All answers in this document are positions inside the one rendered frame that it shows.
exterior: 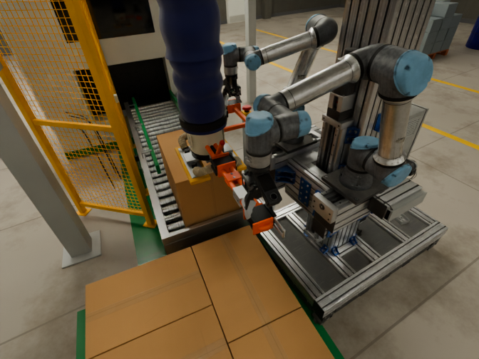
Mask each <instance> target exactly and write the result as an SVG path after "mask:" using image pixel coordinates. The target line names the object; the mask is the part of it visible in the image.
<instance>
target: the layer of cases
mask: <svg viewBox="0 0 479 359"><path fill-rule="evenodd" d="M301 307H302V306H301V305H300V303H299V302H298V300H297V298H296V297H295V295H294V294H293V293H292V290H291V289H290V287H289V286H288V285H287V282H286V281H285V280H284V278H283V277H282V275H281V274H280V272H279V270H278V269H277V267H276V266H275V264H274V262H273V261H272V259H271V258H270V256H269V254H268V253H267V251H266V250H265V248H264V247H263V246H262V243H261V242H260V240H259V239H258V238H257V235H256V234H255V235H253V233H252V228H251V227H250V225H248V226H245V227H242V228H240V229H237V230H234V231H231V232H229V233H226V234H223V235H221V236H218V237H215V238H213V239H210V240H207V241H204V242H202V243H199V244H196V245H194V246H192V248H191V247H188V248H186V249H183V250H180V251H177V252H175V253H172V254H169V255H167V256H164V257H161V258H159V259H156V260H153V261H150V262H148V263H145V264H142V265H139V266H136V267H134V268H131V269H128V270H126V271H123V272H120V273H118V274H115V275H112V276H109V277H107V278H104V279H101V280H99V281H96V282H93V283H90V284H88V285H86V359H335V358H334V356H333V355H332V354H331V352H330V350H329V349H328V348H327V346H326V344H325V342H324V341H323V340H322V338H321V336H320V335H319V333H318V332H317V330H316V328H315V327H314V325H313V324H312V322H311V321H310V319H309V317H308V316H307V314H306V313H305V311H304V309H303V308H301Z"/></svg>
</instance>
